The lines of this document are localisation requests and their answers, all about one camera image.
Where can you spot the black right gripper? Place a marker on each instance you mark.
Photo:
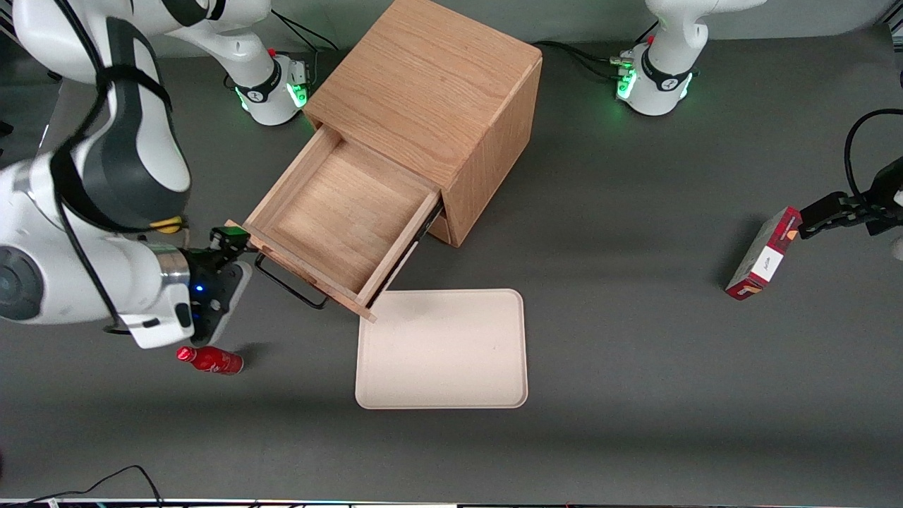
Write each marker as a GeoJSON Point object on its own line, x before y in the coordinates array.
{"type": "Point", "coordinates": [202, 266]}

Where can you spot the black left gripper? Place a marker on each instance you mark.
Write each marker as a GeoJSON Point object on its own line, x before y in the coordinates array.
{"type": "Point", "coordinates": [887, 189]}

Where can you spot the wooden drawer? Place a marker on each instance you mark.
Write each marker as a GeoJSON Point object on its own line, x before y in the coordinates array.
{"type": "Point", "coordinates": [338, 212]}

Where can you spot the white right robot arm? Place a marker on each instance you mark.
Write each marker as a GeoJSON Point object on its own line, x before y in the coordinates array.
{"type": "Point", "coordinates": [42, 212]}

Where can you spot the yellow lemon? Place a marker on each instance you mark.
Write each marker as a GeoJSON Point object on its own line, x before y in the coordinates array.
{"type": "Point", "coordinates": [169, 226]}

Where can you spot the red and white box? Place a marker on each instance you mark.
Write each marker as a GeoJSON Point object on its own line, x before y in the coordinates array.
{"type": "Point", "coordinates": [765, 257]}

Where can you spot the red bottle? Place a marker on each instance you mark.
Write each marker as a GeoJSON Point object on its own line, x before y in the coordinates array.
{"type": "Point", "coordinates": [215, 360]}

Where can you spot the beige rectangular tray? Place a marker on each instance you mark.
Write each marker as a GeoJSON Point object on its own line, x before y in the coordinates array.
{"type": "Point", "coordinates": [441, 349]}

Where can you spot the wooden oak cabinet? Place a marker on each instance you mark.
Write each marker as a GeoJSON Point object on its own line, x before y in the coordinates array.
{"type": "Point", "coordinates": [430, 85]}

